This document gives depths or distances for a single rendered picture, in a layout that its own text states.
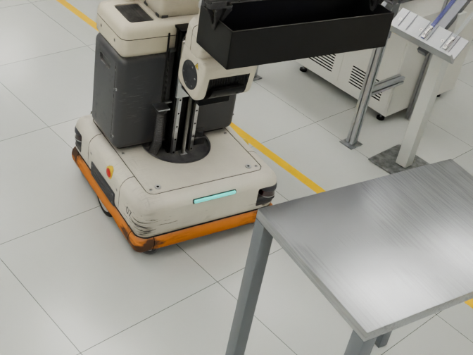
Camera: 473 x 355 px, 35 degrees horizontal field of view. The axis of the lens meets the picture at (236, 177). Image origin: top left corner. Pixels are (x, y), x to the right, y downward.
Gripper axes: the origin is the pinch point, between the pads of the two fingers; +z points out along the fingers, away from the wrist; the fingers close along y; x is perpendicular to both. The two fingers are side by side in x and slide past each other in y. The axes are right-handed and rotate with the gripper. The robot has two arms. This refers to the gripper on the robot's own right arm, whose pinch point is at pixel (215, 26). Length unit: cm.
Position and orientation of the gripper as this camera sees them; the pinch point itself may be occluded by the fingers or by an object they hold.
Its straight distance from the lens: 207.1
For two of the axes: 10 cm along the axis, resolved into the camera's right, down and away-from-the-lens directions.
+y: 8.4, -1.9, 5.0
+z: -1.5, 8.1, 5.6
